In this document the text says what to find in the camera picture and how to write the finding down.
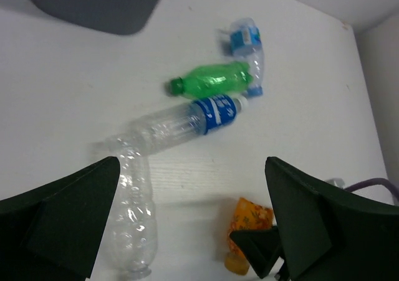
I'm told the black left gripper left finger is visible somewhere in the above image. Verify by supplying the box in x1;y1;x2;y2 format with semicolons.
1;156;120;280

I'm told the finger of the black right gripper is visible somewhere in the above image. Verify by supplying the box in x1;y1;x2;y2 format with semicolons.
229;226;282;279

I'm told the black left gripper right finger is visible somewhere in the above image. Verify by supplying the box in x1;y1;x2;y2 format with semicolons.
265;156;398;280

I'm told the orange juice bottle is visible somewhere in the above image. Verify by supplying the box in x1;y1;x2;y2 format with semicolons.
224;197;274;275

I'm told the grey mesh waste bin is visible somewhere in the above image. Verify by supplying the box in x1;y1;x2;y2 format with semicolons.
31;0;159;36

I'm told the clear crushed bottle white cap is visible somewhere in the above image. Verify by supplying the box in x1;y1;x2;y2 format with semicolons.
90;135;158;280

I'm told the clear bottle dark blue label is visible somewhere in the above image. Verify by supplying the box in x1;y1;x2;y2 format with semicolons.
129;95;249;155

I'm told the green plastic bottle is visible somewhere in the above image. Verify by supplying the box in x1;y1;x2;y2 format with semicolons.
169;61;254;99

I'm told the small bottle light blue label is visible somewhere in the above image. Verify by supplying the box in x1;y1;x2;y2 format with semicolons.
229;17;264;98

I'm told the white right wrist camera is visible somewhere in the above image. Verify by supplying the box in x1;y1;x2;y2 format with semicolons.
325;178;345;188

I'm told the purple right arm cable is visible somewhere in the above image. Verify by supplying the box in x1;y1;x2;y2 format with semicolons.
345;177;399;206

